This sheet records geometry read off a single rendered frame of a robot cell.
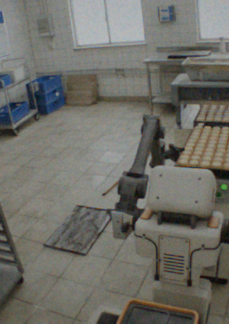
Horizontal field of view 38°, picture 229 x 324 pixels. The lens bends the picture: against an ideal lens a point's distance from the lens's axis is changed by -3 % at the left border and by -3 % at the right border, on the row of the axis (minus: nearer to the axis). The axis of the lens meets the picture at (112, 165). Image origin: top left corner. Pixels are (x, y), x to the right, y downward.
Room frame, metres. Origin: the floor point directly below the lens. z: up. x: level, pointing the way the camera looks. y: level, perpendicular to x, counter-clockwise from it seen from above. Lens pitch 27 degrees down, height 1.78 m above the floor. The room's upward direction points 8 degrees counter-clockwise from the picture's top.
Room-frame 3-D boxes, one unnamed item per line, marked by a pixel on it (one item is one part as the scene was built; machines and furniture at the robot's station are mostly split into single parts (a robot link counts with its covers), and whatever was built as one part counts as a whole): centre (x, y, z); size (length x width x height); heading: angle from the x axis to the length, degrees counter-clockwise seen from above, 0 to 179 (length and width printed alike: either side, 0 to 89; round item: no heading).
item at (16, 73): (5.59, 1.49, 0.90); 0.44 x 0.36 x 0.20; 71
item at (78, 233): (2.38, 0.35, 0.02); 0.60 x 0.40 x 0.03; 153
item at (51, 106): (6.23, 1.05, 0.10); 0.60 x 0.40 x 0.20; 150
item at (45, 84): (6.23, 1.05, 0.50); 0.60 x 0.40 x 0.20; 154
